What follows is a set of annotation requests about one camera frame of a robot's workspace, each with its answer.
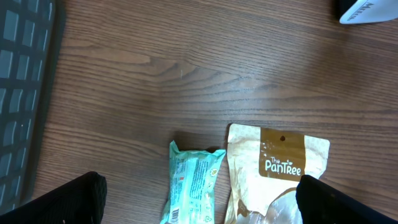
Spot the brown Pantree snack pouch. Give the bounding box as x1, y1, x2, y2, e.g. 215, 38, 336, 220
224, 124, 330, 224

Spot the white barcode scanner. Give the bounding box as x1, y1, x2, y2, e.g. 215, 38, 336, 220
338, 0, 397, 24

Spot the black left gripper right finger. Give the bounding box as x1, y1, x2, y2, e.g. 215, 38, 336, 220
296, 175, 397, 224

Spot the green wet wipes pack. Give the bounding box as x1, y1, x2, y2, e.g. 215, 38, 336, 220
160, 141, 226, 224

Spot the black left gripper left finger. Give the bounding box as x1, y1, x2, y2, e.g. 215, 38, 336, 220
1, 171, 107, 224

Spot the grey plastic basket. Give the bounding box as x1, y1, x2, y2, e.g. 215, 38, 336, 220
1, 0, 66, 214

